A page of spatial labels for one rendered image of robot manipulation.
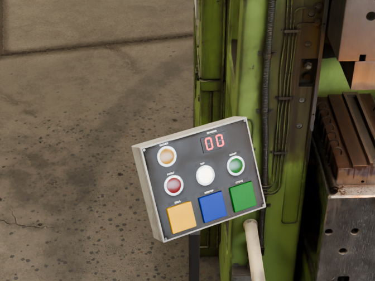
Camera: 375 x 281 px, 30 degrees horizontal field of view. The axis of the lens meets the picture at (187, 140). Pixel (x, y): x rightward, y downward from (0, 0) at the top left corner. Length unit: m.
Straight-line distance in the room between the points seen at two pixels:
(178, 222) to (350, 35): 0.70
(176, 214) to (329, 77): 0.92
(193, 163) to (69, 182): 1.83
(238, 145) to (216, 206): 0.19
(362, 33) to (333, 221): 0.65
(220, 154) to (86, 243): 1.50
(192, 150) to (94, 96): 2.48
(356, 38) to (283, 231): 0.87
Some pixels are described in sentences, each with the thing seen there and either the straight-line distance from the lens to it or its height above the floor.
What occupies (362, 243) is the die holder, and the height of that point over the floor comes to 0.71.
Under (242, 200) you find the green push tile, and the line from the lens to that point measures 2.06.
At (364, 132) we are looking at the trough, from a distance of 2.42.
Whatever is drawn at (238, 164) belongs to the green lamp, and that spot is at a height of 1.09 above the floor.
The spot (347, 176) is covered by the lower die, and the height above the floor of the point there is 0.95.
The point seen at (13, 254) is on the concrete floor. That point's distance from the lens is 3.41.
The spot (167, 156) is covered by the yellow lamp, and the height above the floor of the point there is 1.16.
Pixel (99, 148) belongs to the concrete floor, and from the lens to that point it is 3.96.
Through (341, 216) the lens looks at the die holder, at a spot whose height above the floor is 0.83.
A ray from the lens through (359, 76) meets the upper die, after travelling 2.07.
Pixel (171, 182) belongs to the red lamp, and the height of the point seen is 1.10.
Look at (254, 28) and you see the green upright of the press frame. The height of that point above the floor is 1.40.
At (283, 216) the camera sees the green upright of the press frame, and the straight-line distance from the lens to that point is 2.55.
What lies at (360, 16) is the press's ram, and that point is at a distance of 1.98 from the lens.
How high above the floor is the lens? 2.35
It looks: 36 degrees down
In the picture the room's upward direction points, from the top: straight up
